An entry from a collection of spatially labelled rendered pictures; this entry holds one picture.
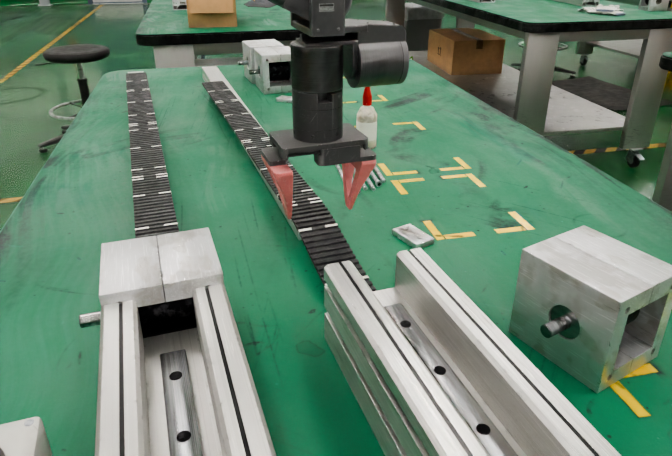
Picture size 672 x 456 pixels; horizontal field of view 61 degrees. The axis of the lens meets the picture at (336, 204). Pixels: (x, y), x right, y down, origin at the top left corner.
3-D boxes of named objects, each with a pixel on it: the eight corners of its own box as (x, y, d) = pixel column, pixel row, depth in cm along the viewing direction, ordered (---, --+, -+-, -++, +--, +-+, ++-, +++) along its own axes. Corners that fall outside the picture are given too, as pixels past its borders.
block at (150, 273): (92, 330, 56) (73, 247, 52) (217, 306, 60) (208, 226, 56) (88, 392, 49) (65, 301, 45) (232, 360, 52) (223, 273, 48)
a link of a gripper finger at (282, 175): (336, 223, 67) (336, 148, 63) (277, 233, 65) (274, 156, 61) (318, 200, 73) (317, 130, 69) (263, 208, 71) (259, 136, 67)
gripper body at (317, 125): (369, 154, 65) (371, 90, 62) (283, 165, 62) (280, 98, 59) (348, 136, 71) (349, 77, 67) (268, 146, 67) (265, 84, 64)
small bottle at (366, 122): (364, 151, 103) (365, 87, 98) (352, 145, 105) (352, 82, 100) (380, 147, 105) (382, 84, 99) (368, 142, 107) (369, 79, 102)
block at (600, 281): (490, 339, 55) (503, 255, 51) (567, 303, 61) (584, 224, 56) (579, 405, 47) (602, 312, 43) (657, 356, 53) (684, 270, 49)
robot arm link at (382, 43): (287, -28, 61) (310, -23, 54) (385, -31, 65) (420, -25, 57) (291, 81, 67) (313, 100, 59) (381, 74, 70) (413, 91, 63)
